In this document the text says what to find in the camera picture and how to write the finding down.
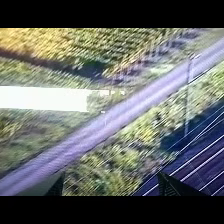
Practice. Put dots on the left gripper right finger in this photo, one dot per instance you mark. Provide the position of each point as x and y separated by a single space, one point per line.
170 187

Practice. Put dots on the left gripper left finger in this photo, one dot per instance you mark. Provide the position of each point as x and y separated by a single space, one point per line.
58 189

